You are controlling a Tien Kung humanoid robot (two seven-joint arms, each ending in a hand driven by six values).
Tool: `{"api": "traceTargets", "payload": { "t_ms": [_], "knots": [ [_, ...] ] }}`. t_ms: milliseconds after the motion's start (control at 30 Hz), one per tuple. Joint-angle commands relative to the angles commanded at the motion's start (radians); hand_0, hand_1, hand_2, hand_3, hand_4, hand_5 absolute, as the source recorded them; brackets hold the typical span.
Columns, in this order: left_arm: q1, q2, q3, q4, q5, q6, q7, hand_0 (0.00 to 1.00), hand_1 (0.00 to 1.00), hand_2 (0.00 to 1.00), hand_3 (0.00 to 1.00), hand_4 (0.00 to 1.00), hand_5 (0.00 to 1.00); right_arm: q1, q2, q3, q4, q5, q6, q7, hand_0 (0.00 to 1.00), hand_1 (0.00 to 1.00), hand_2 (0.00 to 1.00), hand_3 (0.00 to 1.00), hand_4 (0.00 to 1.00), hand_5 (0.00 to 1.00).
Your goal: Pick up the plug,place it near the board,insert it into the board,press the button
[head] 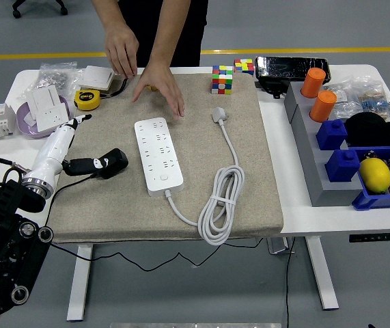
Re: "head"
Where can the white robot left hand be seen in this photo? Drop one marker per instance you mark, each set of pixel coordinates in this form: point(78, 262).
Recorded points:
point(53, 150)

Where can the person's right hand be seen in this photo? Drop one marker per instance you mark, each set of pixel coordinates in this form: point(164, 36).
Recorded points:
point(123, 48)

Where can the person's left hand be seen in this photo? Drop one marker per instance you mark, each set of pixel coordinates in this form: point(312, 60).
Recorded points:
point(160, 82)

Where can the yellow tape measure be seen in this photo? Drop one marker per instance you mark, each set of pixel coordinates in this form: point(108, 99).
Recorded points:
point(152, 88)
point(87, 100)

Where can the black power adapter plug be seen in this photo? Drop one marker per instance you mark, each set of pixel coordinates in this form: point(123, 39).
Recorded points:
point(117, 159)

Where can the white power strip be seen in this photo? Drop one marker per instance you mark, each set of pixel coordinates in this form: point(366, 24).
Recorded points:
point(157, 153)

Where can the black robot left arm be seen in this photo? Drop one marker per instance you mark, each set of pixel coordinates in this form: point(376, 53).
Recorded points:
point(7, 246)

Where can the purple bowl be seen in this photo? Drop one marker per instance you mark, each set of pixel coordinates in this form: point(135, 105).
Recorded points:
point(27, 131)

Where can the small white piece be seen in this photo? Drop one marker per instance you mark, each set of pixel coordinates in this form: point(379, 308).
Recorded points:
point(29, 119)

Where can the person's torso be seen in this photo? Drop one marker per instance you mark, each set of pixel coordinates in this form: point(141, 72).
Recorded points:
point(181, 27)

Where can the large Rubik's cube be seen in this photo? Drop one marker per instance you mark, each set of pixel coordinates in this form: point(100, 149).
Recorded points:
point(222, 80)

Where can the white table leg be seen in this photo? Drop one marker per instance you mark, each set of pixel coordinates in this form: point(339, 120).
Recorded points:
point(78, 290)
point(322, 273)

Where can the clear bag of screws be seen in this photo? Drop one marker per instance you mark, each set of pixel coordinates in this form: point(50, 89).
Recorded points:
point(54, 77)

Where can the small Rubik's cube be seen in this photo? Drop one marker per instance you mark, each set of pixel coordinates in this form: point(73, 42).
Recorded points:
point(244, 67)

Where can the grey-brown mat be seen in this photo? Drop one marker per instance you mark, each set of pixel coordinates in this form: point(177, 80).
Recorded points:
point(112, 212)

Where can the black table control panel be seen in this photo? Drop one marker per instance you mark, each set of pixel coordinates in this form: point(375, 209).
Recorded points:
point(375, 237)

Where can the black office chair base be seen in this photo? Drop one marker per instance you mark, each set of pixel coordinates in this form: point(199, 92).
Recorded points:
point(18, 7)

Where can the black device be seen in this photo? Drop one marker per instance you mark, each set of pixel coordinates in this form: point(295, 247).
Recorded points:
point(273, 87)

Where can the blue plastic bin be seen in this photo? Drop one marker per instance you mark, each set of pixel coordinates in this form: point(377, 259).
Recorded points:
point(369, 201)

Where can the black foil-wrapped box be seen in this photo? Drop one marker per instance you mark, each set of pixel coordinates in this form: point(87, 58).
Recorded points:
point(290, 66)

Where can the yellow lemon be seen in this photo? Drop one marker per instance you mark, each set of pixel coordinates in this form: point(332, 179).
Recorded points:
point(375, 176)

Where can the orange cylinder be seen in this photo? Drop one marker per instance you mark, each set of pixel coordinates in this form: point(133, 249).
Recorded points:
point(322, 107)
point(312, 83)

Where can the grey peg block stand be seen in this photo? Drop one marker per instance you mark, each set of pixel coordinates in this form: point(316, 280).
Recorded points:
point(317, 177)

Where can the blue block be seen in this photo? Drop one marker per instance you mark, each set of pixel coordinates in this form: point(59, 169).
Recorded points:
point(342, 167)
point(331, 135)

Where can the clear bag of small parts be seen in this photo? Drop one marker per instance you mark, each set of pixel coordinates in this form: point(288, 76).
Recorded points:
point(339, 102)

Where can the black cloth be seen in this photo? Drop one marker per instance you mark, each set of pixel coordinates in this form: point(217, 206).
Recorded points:
point(372, 130)

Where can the clear bag of resistors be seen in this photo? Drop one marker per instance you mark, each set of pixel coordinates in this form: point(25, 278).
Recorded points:
point(375, 100)

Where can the white wall socket panel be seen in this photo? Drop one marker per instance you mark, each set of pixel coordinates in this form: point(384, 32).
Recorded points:
point(53, 118)

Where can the white switch plate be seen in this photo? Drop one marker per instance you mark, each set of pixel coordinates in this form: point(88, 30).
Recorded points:
point(95, 77)

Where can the white wall switch panel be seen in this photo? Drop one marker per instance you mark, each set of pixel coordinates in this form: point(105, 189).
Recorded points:
point(44, 97)

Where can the grey under-table bracket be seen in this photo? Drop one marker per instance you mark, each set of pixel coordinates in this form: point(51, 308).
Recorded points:
point(278, 246)

